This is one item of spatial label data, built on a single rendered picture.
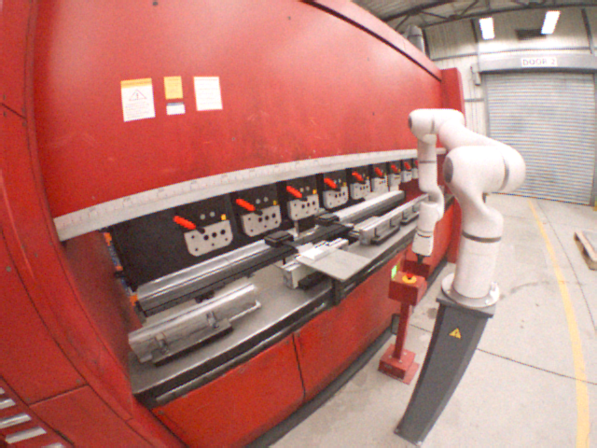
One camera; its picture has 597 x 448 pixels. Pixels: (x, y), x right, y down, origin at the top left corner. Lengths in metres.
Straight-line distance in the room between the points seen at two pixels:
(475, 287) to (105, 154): 1.05
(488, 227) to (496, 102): 7.52
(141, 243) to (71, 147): 0.70
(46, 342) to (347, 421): 1.43
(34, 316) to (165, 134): 0.54
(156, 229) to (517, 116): 8.21
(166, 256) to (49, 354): 0.84
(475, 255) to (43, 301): 0.98
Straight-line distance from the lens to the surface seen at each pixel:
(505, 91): 8.16
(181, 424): 1.00
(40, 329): 0.60
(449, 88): 2.88
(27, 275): 0.55
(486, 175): 0.61
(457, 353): 0.86
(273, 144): 0.82
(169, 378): 0.80
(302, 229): 0.96
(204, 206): 0.71
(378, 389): 1.66
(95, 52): 0.79
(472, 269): 0.69
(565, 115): 8.33
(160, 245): 1.27
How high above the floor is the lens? 1.42
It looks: 17 degrees down
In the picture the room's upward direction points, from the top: 7 degrees counter-clockwise
